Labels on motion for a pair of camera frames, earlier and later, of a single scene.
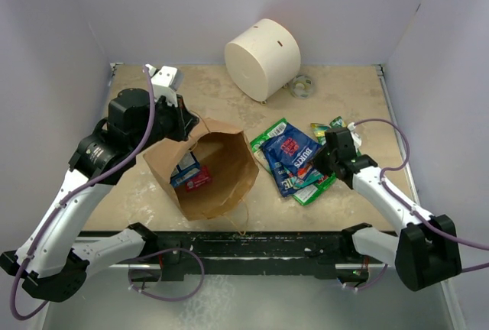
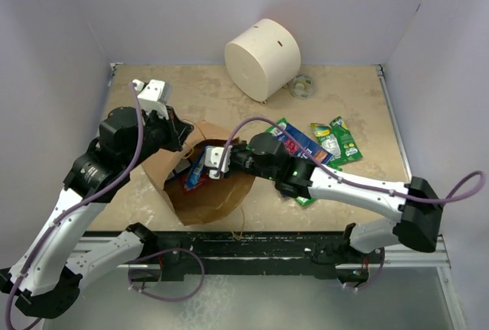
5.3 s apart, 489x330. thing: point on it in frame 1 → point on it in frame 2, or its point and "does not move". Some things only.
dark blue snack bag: [292, 149] does not move
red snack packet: [202, 179] does not move
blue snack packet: [184, 170] → [192, 177]
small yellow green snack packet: [319, 131] does not move
